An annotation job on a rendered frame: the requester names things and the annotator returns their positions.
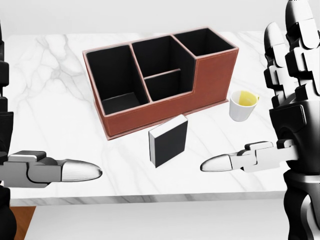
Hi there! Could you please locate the red-brown desk caddy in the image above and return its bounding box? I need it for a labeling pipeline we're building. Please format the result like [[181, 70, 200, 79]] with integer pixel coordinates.
[[82, 25, 239, 141]]

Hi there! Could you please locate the black book with white pages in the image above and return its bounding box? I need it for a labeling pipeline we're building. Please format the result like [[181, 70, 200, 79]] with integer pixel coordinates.
[[148, 114, 189, 169]]

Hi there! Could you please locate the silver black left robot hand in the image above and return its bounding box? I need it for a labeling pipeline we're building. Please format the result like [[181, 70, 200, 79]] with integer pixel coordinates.
[[0, 21, 103, 189]]

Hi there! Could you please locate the white mug with yellow inside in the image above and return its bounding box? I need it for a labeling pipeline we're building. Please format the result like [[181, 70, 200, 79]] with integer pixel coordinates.
[[229, 89, 260, 123]]

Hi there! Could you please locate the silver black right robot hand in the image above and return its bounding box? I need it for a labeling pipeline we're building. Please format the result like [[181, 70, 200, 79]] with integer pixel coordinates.
[[200, 0, 320, 177]]

